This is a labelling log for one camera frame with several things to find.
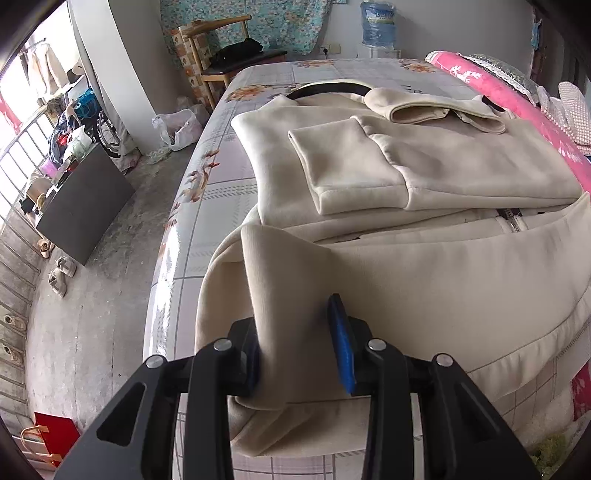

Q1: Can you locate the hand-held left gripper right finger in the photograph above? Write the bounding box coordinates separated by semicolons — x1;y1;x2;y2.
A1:
327;294;541;480

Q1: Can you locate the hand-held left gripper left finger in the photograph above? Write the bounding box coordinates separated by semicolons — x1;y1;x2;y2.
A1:
53;318;264;480

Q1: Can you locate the beige zip jacket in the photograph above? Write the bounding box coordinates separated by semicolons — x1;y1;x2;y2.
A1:
194;80;591;457

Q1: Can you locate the red bag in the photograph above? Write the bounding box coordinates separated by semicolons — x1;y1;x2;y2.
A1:
21;412;81;469

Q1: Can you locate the bed with floral plaid sheet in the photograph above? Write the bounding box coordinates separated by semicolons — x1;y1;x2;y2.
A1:
143;58;591;480

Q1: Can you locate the white fluffy rug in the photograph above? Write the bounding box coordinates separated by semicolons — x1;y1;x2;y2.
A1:
503;406;578;462

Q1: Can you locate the dark grey cabinet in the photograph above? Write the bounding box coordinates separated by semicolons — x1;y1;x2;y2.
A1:
34;143;137;266

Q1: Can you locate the white plastic bag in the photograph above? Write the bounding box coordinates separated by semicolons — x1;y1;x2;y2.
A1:
152;108;204;152

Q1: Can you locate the metal railing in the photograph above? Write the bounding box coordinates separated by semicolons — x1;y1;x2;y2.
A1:
0;111;51;416

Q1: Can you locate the wheelchair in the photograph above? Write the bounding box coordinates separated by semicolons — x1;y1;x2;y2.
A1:
69;88;123;160

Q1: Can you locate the pink floral blanket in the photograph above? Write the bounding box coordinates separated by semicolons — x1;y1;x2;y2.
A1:
425;51;591;421

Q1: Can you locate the black bag on chair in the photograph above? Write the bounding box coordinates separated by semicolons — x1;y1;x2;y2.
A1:
210;38;264;70

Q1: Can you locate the wooden chair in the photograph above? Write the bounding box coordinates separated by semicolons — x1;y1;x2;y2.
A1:
171;14;287;112

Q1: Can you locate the lace-trimmed floral pillow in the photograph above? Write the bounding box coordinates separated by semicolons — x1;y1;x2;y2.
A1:
464;53;550;107

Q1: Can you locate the blue water jug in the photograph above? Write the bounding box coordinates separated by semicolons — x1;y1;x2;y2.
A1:
360;0;398;51

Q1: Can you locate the pink checkered cloth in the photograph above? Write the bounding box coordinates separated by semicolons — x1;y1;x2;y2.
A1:
545;80;591;155

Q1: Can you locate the teal floral hanging cloth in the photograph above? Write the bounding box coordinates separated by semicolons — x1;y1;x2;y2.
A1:
159;0;333;56

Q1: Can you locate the hanging beige garment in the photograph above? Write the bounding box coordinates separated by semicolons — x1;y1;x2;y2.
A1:
21;44;68;93

